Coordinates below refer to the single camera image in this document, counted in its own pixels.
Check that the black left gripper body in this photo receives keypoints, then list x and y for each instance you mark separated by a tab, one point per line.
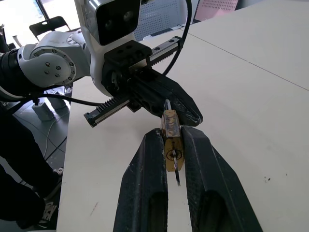
125	58

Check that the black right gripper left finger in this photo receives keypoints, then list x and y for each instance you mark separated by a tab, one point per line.
142	183

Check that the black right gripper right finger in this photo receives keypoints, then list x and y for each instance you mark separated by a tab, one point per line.
207	174

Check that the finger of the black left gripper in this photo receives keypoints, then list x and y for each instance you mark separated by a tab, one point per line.
149	99
178	96

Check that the brass padlock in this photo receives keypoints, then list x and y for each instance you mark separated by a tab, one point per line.
172	125

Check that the silver padlock key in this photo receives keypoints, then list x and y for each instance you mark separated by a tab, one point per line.
177	177

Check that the white perforated chair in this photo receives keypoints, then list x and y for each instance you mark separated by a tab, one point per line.
157	17

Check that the black chair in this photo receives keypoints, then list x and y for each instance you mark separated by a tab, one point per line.
51	24

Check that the black and white shoe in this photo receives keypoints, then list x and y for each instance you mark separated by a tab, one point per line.
51	205

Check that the pink perforated chair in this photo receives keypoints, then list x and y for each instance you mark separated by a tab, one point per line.
217	7

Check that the white power adapter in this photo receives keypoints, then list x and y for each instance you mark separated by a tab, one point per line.
43	111

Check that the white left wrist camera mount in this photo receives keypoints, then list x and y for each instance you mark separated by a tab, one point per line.
96	60

